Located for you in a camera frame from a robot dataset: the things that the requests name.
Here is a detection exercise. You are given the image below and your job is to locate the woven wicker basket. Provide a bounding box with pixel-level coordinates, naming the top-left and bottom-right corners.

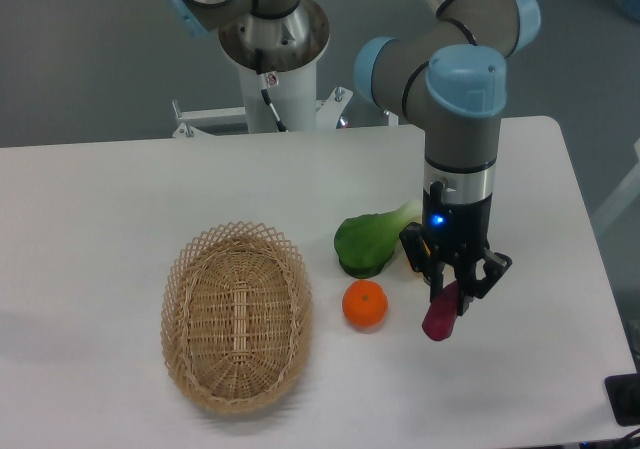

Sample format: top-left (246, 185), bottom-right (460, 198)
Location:
top-left (160, 222), bottom-right (313, 414)

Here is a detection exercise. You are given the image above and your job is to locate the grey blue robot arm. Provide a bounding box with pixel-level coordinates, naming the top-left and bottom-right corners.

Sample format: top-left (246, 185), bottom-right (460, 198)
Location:
top-left (169, 0), bottom-right (541, 320)

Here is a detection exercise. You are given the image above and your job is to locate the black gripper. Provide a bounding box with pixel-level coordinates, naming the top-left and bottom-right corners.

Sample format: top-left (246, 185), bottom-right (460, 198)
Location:
top-left (399, 181), bottom-right (512, 317)

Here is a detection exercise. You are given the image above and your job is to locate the green bok choy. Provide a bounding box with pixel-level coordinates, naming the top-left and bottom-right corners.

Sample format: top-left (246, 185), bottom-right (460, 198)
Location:
top-left (333, 200), bottom-right (422, 279)

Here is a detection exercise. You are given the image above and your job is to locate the orange tangerine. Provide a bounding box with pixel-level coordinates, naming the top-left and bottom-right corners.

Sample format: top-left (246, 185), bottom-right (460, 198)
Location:
top-left (342, 279), bottom-right (388, 329)

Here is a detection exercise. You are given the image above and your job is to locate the purple sweet potato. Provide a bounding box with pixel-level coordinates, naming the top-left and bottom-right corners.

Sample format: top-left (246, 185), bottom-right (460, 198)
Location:
top-left (422, 282), bottom-right (459, 342)

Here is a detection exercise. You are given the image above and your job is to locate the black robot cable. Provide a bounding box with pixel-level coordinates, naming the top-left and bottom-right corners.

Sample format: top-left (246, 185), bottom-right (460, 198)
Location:
top-left (254, 48), bottom-right (290, 133)

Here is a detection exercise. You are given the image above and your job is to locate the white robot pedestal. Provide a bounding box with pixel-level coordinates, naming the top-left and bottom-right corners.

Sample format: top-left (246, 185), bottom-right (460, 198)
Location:
top-left (171, 0), bottom-right (401, 138)

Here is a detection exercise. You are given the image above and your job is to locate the black device at table edge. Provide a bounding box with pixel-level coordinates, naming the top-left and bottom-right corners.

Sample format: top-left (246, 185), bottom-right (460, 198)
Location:
top-left (604, 373), bottom-right (639, 427)

